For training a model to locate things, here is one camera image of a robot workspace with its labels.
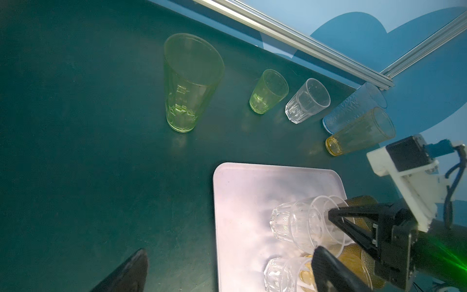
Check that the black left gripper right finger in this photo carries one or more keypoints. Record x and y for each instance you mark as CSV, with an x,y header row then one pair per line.
x,y
330,275

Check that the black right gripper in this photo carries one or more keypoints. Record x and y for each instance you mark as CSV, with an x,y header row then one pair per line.
x,y
401,250

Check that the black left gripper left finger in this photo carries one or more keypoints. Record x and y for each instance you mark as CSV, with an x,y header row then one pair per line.
x,y
130,276

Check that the dimpled amber glass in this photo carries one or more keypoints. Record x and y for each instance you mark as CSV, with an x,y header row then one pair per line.
x,y
364,200
369,264

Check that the short yellow transparent glass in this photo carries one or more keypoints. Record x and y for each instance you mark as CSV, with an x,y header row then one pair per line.
x,y
356,267

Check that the clear faceted glass three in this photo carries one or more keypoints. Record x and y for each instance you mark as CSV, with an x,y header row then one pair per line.
x,y
335,226

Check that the clear faceted glass one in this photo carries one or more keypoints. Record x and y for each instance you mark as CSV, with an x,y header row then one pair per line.
x,y
289,275

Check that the clear faceted glass two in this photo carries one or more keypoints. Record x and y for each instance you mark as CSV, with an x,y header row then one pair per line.
x,y
299,223

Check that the small green transparent glass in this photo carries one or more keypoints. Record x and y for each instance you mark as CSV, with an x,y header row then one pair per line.
x,y
271,88

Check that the white plastic tray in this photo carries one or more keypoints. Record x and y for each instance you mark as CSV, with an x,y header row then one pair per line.
x,y
244,198

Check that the tall yellow transparent glass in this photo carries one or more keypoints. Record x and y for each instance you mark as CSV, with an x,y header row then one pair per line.
x,y
370,129

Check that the tall frosted blue glass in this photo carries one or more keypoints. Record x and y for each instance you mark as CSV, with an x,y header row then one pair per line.
x,y
365,98

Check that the clear faceted glass four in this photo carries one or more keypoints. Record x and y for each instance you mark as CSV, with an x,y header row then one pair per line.
x,y
309,100

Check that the tall green transparent glass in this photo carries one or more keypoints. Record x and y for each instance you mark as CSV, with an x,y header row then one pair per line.
x,y
193,69

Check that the right aluminium frame post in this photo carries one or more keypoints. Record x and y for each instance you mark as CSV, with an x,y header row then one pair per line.
x,y
447,33

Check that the horizontal aluminium frame rail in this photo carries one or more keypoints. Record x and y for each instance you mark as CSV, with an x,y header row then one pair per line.
x,y
260,22

